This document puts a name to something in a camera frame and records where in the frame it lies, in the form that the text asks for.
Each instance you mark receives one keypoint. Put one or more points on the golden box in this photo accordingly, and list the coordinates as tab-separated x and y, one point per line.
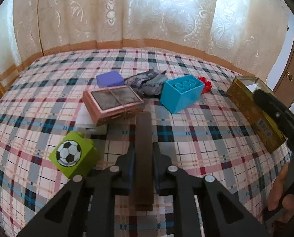
250	108

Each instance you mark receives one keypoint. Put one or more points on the white box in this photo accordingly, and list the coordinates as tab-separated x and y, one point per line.
90	128

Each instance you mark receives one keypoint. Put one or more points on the person's right hand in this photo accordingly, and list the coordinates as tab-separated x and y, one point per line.
276	190

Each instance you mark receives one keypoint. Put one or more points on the red studded block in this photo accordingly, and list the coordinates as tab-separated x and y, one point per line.
207	85

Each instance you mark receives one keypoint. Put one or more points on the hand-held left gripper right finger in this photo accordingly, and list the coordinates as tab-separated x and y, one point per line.
156	164

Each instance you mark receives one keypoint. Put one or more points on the grey mottled cloth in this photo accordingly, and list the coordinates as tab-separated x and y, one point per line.
147	84

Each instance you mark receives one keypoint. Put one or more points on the pink case with rubber band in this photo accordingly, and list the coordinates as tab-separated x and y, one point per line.
112	100

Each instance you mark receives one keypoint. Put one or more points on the dark brown bar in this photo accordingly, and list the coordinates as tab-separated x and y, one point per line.
143	150

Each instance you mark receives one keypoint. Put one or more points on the brass door knob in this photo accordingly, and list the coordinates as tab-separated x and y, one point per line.
289	75

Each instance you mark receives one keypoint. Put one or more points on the purple block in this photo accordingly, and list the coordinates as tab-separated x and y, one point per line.
110	79

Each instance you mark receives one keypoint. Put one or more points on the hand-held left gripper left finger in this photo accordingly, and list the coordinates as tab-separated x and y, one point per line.
131	164

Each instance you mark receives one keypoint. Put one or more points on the blue studded block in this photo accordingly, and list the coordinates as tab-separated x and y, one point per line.
179	96

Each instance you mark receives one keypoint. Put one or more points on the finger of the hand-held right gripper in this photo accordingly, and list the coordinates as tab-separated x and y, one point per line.
282	118

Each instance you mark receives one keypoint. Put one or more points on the cream lace curtain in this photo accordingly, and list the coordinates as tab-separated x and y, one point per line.
147	12

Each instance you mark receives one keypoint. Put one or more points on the green block with football print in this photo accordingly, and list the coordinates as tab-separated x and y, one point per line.
87	159

